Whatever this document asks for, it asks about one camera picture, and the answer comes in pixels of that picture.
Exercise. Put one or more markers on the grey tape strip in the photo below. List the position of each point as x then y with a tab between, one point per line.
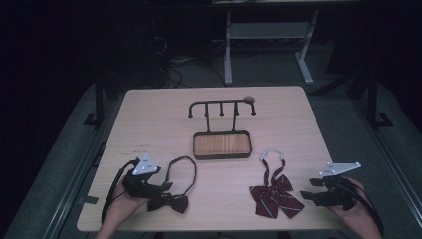
89	200

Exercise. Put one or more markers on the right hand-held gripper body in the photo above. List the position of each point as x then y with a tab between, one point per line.
335	194

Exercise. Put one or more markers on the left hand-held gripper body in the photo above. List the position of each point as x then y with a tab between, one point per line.
141	186

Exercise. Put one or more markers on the white metal stand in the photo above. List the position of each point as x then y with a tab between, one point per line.
265	30

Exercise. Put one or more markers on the person's left hand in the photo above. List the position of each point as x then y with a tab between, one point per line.
127	209

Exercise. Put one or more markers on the person's right hand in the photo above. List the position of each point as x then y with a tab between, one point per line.
356	214

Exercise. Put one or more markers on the black hook rack wooden tray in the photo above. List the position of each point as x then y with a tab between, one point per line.
222	144

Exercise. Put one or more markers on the striped maroon bow tie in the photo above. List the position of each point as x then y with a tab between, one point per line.
275	195

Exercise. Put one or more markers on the grey round disc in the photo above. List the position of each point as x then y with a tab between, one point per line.
249	99

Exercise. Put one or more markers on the plain dark maroon bow tie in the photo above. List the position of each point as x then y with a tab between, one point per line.
179	203

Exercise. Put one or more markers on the black metal stand leg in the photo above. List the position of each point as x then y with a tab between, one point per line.
98	99
372	99

